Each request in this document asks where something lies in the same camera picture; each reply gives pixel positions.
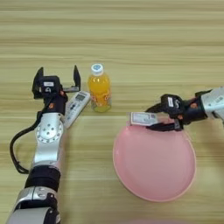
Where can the pink round plate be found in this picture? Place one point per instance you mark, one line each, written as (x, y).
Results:
(154, 166)

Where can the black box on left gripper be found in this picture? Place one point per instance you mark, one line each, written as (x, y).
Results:
(50, 84)

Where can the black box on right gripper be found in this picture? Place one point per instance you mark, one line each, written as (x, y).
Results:
(172, 103)

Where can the orange juice bottle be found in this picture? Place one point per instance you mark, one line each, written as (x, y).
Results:
(99, 87)

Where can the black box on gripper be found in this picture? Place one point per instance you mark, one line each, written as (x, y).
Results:
(172, 103)
(50, 84)

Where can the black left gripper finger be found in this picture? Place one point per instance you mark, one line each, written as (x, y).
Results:
(77, 78)
(37, 84)

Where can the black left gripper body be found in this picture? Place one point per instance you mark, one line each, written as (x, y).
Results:
(55, 102)

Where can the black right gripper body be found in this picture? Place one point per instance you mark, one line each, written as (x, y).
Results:
(194, 110)

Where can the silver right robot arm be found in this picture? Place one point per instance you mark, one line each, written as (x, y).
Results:
(214, 102)

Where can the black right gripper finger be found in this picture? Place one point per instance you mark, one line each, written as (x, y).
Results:
(156, 109)
(164, 127)

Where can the small white labelled card box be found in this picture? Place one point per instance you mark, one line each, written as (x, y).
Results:
(143, 119)

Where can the white remote control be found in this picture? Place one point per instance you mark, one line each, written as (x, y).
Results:
(77, 106)

